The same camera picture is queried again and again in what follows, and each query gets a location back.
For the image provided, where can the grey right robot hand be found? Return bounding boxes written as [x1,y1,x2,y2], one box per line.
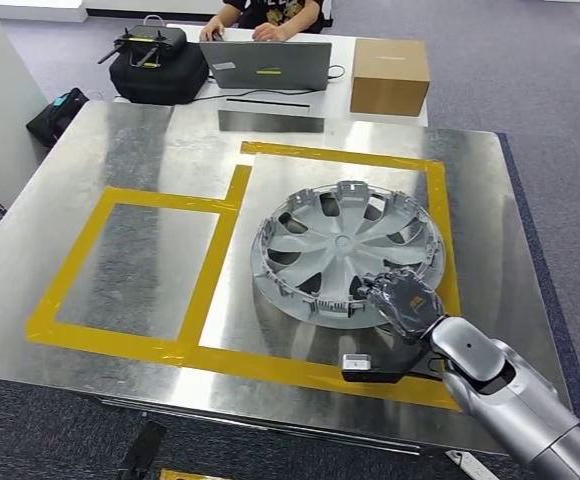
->
[359,268,445,342]

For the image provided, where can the person's left hand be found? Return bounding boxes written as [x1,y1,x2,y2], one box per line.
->
[252,21,291,42]

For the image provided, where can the person's right hand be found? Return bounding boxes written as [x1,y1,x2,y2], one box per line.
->
[199,18,226,42]

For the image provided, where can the silver wheel hubcap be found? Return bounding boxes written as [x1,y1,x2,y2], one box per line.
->
[249,180,446,331]

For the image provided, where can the yellow workbench tape marking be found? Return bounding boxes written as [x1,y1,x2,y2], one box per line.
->
[24,140,464,413]

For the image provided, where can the steel workbench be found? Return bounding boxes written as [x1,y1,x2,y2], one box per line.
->
[0,99,574,458]

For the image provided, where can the person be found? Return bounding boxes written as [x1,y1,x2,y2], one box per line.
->
[199,0,334,42]

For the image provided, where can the grey laptop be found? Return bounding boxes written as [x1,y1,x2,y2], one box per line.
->
[199,40,332,92]

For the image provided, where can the black remote controller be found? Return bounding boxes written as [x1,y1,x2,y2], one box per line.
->
[97,25,188,70]

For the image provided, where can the black carrying case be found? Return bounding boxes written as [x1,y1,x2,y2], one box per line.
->
[109,40,210,106]

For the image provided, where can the white desk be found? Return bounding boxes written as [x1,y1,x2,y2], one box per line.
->
[115,23,428,127]

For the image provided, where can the brown cardboard box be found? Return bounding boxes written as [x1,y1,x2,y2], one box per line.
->
[350,37,431,118]

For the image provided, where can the black floor bag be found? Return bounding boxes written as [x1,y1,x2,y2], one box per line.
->
[26,87,90,148]

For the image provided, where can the white display platform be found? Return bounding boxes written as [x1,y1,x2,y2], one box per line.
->
[0,0,88,24]

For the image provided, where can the white cabinet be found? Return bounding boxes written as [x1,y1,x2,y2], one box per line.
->
[0,14,51,210]

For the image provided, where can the yellow floor tape marking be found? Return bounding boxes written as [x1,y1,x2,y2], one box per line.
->
[159,468,231,480]

